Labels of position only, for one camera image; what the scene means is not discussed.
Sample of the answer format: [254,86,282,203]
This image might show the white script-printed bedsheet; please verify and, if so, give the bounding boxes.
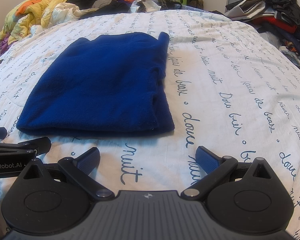
[0,9,300,240]

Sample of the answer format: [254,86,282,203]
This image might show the dark puffer jacket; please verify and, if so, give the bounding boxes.
[250,0,300,32]

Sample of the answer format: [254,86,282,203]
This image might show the blue knit sweater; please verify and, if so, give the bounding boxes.
[16,32,176,138]

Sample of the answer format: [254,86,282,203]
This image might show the crumpled clear plastic bags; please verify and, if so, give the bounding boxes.
[128,0,163,13]

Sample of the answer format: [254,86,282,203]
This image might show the yellow cartoon quilt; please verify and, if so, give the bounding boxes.
[0,0,77,45]

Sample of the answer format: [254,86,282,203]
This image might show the cream quilted cloth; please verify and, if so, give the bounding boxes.
[41,2,101,30]

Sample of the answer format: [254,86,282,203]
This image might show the grey white garment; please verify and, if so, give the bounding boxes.
[225,0,277,19]

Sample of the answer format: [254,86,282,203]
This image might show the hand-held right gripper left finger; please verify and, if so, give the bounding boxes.
[21,147,114,200]

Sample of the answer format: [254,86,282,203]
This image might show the dark patterned cloth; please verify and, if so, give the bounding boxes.
[279,39,300,69]

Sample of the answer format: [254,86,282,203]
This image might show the dark navy clothing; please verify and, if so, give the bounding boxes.
[78,0,132,20]

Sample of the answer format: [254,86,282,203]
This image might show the grey cloth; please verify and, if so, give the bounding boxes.
[91,0,121,9]

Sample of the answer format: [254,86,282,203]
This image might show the purple cloth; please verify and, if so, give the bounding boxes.
[0,35,16,64]

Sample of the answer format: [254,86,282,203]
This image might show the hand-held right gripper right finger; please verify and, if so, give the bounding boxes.
[181,145,278,201]

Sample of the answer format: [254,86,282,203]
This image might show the red garment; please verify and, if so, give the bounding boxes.
[258,16,300,28]

